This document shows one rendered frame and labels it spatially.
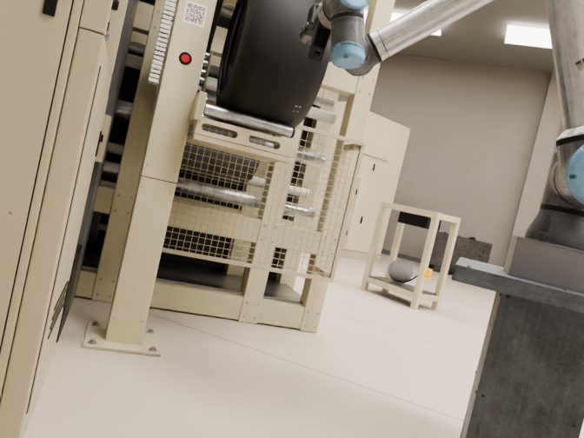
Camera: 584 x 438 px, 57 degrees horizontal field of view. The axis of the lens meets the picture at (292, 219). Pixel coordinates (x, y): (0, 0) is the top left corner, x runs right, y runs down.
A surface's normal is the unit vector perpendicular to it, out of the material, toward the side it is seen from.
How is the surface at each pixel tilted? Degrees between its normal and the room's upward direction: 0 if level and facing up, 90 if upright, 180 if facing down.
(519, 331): 90
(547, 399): 90
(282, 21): 83
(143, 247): 90
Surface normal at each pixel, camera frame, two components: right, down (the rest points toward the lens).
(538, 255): -0.33, -0.04
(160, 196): 0.29, 0.11
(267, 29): 0.04, 0.06
